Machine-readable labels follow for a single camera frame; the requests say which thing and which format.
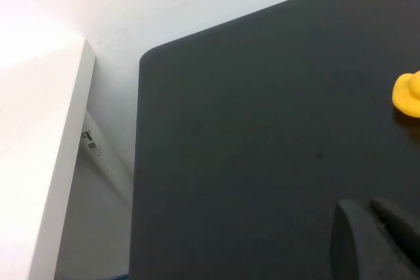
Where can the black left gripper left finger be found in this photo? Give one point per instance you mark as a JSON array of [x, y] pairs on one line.
[[357, 250]]

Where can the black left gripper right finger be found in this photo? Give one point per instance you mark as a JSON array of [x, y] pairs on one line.
[[403, 231]]

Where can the yellow rubber duck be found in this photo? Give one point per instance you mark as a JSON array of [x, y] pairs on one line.
[[408, 96]]

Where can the black barcode label sticker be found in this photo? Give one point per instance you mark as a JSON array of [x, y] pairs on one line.
[[92, 145]]

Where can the white cabinet panel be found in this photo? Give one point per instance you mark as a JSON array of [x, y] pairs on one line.
[[33, 162]]

